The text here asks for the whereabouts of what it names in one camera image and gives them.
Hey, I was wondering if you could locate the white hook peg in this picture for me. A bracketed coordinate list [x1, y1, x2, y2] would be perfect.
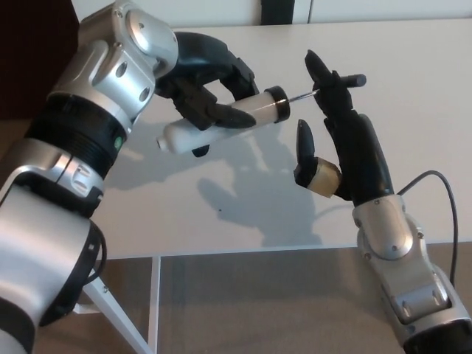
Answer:
[72, 302, 99, 315]

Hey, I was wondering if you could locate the dark brown cabinet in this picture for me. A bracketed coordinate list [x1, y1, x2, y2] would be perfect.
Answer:
[0, 0, 80, 123]

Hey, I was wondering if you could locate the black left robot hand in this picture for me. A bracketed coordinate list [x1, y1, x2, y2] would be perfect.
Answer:
[154, 32, 259, 158]

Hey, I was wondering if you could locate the white metal desk leg frame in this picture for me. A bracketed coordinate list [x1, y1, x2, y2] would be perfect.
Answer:
[79, 256, 162, 354]

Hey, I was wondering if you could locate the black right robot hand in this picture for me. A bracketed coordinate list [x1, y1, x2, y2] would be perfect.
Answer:
[293, 49, 395, 207]

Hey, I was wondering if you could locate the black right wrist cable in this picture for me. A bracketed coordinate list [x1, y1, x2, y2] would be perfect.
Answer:
[400, 170, 460, 285]

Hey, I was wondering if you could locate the white air pump black handle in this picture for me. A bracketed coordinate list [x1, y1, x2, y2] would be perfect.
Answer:
[155, 73, 367, 154]

